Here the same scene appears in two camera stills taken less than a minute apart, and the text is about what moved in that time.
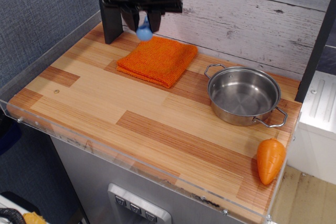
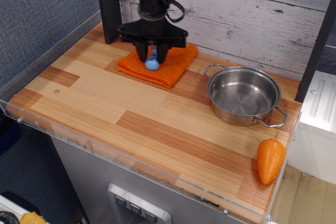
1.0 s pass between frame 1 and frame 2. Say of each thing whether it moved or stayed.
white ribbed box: stayed
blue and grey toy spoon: moved
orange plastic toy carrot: stayed
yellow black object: stayed
